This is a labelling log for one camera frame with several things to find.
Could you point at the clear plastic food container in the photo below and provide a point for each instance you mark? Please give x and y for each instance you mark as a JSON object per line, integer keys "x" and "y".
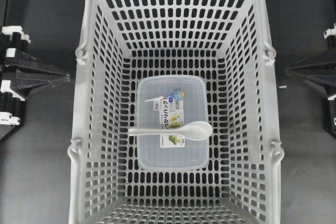
{"x": 168, "y": 102}

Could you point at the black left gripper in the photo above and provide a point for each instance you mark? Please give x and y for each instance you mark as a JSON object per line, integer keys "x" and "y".
{"x": 13, "y": 103}

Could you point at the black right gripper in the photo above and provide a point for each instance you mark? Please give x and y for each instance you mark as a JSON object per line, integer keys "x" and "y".
{"x": 311, "y": 71}

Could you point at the white chinese spoon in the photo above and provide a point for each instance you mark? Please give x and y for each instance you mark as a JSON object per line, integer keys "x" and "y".
{"x": 197, "y": 131}

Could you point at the grey plastic shopping basket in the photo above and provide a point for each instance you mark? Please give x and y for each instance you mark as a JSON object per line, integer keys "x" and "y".
{"x": 228, "y": 44}

